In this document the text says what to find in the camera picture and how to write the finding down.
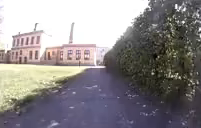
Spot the dark asphalt path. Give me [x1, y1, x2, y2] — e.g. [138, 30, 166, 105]
[0, 65, 201, 128]

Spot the pale building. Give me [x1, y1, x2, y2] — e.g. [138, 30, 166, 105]
[95, 46, 110, 66]

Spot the tall green hedge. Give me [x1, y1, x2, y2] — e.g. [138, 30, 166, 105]
[103, 0, 201, 105]

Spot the tall brick chimney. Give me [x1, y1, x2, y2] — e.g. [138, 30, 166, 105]
[68, 22, 76, 45]

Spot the red brick building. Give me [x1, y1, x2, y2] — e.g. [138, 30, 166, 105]
[0, 22, 98, 67]

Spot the green grass lawn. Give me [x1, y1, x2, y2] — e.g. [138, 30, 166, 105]
[0, 62, 89, 120]

